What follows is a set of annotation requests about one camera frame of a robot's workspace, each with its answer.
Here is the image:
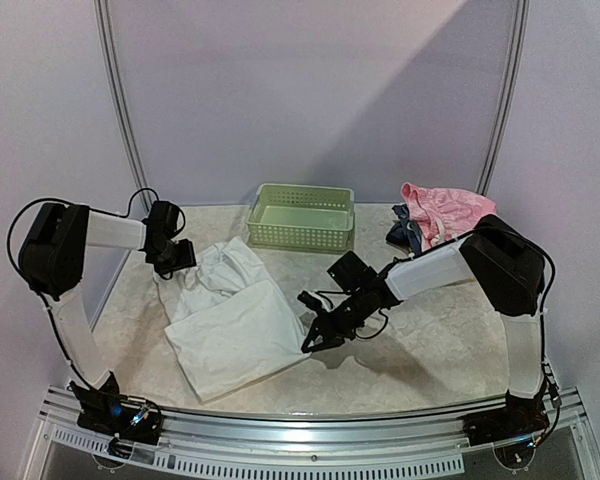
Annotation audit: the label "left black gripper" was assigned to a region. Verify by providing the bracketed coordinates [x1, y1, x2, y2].
[149, 238, 196, 275]

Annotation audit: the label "white cloth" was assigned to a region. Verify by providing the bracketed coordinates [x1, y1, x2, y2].
[154, 237, 307, 403]

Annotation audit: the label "green plastic basket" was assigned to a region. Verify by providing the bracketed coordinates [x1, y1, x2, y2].
[246, 183, 355, 253]

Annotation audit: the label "pink patterned shorts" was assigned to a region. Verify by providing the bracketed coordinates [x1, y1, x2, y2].
[401, 183, 497, 251]

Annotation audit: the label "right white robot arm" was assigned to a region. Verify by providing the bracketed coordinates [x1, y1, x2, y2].
[298, 215, 551, 436]

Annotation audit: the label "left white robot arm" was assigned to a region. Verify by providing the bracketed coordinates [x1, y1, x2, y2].
[8, 198, 196, 394]

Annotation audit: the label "navy folded garment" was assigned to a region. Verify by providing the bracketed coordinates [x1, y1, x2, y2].
[385, 204, 423, 256]

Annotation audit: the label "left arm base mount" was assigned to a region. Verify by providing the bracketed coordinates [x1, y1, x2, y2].
[69, 382, 164, 460]

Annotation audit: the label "front aluminium rail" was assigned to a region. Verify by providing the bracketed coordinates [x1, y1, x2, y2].
[23, 387, 600, 479]

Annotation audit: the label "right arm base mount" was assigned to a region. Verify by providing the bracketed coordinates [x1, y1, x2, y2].
[462, 380, 562, 471]

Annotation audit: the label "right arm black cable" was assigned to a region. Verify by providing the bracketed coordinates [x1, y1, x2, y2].
[314, 227, 561, 401]

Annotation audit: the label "left aluminium frame post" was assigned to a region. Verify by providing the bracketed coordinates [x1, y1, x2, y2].
[94, 0, 152, 212]

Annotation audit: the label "aluminium frame post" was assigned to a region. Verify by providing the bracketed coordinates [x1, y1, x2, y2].
[94, 0, 152, 212]
[476, 0, 530, 196]

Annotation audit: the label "right aluminium frame post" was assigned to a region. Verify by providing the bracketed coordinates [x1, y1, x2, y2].
[476, 0, 530, 196]

